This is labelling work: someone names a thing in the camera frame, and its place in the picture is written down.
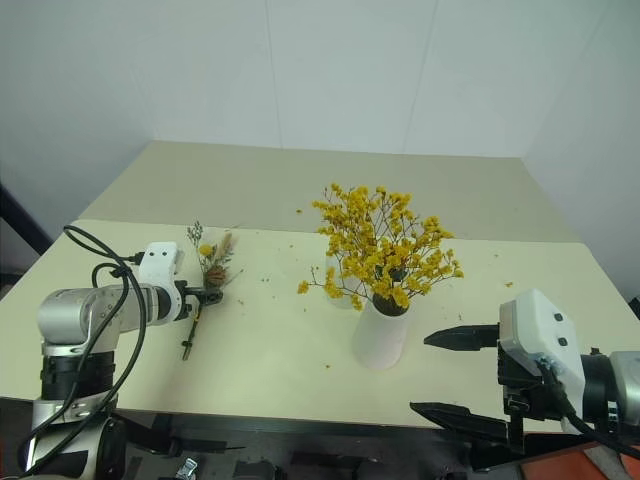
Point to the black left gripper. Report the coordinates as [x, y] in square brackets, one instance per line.
[190, 306]

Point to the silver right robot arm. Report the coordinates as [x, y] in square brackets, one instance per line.
[617, 385]

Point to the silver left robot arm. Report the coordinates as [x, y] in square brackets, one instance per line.
[75, 312]

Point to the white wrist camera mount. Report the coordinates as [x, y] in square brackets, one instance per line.
[542, 325]
[159, 260]

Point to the small dried flower bouquet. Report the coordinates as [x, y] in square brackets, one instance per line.
[216, 274]

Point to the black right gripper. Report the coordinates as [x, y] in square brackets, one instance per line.
[525, 385]

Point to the orange panel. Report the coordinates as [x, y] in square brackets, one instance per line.
[575, 462]

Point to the black metal frame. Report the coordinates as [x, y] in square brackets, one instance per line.
[20, 225]

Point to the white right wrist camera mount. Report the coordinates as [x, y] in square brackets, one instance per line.
[542, 325]

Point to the small silver metal clip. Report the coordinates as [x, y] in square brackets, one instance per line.
[187, 468]

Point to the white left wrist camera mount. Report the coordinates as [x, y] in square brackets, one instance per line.
[159, 260]

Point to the yellow flower bouquet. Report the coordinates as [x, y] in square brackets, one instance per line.
[380, 240]

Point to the dark mechanism under table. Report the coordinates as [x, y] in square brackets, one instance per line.
[165, 440]

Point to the tall white vase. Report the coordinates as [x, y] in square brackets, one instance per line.
[381, 337]

